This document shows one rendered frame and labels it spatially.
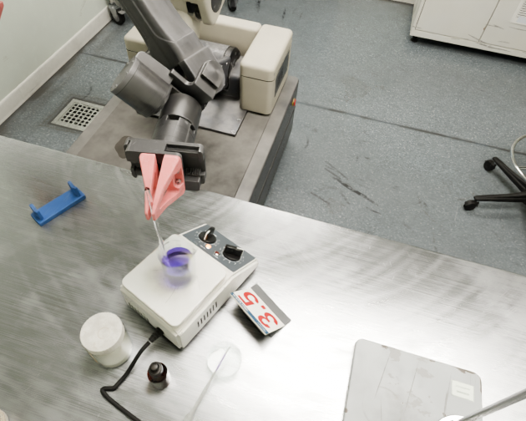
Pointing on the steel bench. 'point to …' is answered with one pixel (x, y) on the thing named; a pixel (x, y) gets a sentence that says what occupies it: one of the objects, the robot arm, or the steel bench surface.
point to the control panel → (219, 248)
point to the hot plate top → (207, 266)
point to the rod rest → (49, 211)
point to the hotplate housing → (181, 334)
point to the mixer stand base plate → (407, 387)
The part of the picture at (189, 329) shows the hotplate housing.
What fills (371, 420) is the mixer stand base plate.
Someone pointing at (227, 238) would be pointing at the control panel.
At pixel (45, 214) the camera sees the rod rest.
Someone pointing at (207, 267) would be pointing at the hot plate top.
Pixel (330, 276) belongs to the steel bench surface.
